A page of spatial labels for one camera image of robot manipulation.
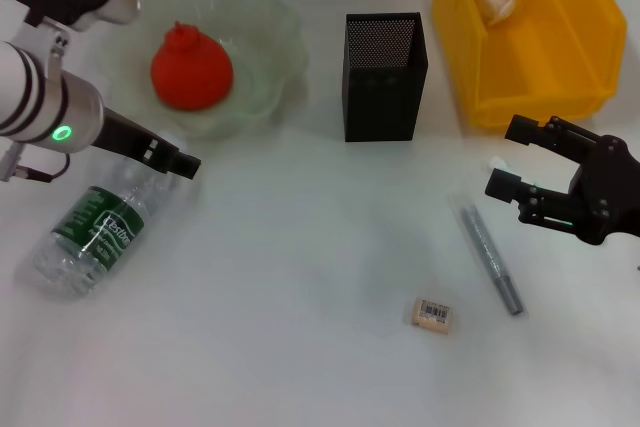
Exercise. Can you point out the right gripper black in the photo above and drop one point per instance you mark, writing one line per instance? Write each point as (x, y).
(610, 192)

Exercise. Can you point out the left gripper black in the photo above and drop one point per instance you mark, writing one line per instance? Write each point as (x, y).
(122, 134)

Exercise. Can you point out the green white toothbrush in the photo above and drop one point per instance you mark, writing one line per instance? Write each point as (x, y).
(497, 163)

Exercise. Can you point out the red-orange toy orange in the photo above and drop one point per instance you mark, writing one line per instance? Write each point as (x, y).
(192, 72)

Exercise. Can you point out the silver grey pen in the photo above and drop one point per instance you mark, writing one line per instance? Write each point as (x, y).
(487, 252)

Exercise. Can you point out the clear plastic water bottle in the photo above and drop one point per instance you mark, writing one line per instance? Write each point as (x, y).
(100, 232)

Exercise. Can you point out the beige eraser with barcode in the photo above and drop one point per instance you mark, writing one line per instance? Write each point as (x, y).
(432, 313)

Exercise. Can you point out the green glass fruit plate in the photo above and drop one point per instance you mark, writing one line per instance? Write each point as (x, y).
(260, 57)

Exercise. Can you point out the black mesh pen holder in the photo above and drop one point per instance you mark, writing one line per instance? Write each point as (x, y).
(382, 97)

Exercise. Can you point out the yellow plastic bin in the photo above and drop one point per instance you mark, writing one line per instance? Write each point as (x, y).
(550, 62)

